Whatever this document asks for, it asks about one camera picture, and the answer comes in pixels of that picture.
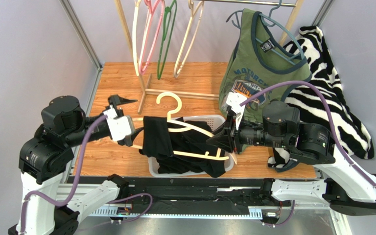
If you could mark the cream plastic hanger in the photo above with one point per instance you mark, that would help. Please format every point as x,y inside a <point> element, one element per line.
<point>138,34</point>

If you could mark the light wooden hanger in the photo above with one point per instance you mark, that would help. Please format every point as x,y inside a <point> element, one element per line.
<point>188,127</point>

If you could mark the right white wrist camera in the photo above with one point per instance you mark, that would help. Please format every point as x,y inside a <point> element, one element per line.
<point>234,100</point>

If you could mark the green plastic hanger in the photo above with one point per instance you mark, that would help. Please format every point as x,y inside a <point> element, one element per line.
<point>169,18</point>

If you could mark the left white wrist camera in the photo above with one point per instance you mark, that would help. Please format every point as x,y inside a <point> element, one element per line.
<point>120,126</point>

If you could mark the teal plastic hanger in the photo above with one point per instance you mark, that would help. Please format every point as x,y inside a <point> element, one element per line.
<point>268,21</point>

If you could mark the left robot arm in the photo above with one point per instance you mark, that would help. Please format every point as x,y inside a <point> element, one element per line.
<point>44,158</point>

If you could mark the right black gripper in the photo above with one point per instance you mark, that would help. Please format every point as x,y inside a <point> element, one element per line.
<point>231,136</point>

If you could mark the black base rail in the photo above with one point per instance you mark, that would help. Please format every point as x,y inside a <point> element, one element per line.
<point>196,197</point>

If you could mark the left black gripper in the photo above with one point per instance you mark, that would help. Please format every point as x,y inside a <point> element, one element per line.
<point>115,100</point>

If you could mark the zebra print blanket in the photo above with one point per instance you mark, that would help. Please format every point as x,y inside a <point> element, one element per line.
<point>351,132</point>

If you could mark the olive green tank top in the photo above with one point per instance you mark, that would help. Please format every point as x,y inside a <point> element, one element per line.
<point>258,61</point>

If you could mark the white plastic basket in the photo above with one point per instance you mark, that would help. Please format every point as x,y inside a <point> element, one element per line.
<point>213,121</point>

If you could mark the black tank top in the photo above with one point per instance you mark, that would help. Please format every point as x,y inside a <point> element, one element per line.
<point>180,165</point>

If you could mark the wooden clothes rack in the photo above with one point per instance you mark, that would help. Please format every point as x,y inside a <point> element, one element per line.
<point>146,90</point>

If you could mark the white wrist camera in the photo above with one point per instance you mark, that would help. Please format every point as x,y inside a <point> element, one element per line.
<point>234,100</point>
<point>120,126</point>

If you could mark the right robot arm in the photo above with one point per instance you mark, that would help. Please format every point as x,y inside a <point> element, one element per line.
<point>345,190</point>

